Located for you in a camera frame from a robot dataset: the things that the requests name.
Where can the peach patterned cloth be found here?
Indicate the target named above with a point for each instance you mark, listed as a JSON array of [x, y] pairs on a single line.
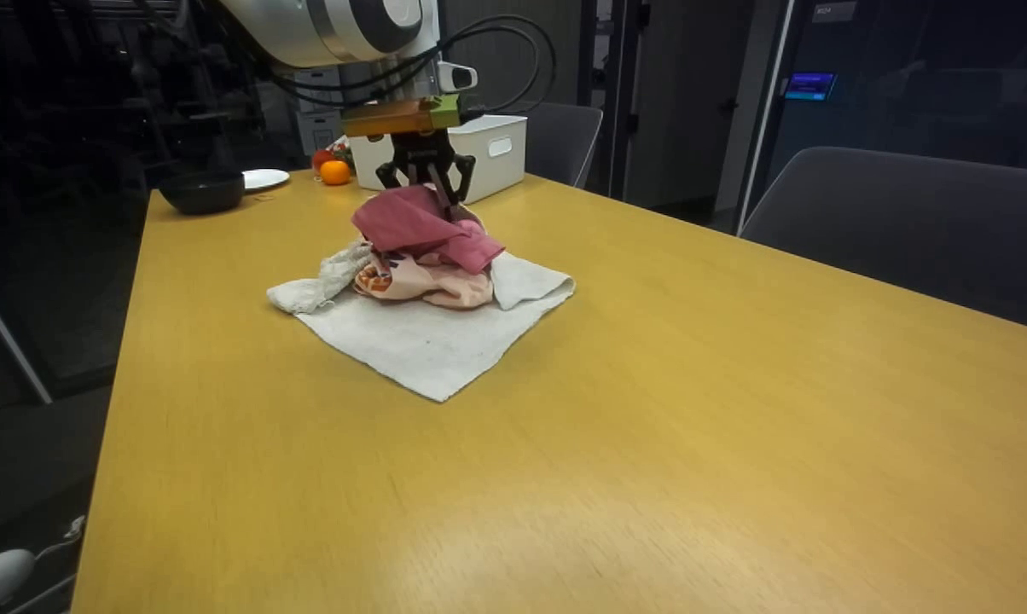
[[437, 284]]

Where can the orange fruit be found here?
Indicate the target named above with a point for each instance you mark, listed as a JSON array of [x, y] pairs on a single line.
[[337, 171]]

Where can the black bowl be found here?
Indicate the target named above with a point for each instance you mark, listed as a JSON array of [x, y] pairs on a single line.
[[198, 191]]

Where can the red fruit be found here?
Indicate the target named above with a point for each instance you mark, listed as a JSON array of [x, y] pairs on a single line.
[[321, 156]]

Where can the wide grey office chair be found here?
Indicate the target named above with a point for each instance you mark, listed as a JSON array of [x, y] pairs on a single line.
[[910, 223]]

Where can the white plastic bin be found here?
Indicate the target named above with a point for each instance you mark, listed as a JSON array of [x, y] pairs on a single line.
[[497, 154]]

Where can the white terry towel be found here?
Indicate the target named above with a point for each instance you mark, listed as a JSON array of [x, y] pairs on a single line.
[[421, 341]]

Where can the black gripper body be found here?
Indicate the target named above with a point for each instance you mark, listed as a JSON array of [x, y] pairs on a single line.
[[429, 150]]

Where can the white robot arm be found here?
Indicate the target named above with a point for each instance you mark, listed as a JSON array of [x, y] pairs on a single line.
[[329, 28]]

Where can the magenta pink cloth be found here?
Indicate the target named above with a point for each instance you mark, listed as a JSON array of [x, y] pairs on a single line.
[[414, 223]]

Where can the blue glowing screen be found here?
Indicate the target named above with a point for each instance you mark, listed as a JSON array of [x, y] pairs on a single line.
[[810, 88]]

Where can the white plate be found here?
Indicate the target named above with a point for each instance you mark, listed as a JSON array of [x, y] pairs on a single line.
[[266, 178]]

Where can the small grey office chair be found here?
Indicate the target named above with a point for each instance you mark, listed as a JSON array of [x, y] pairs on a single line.
[[567, 142]]

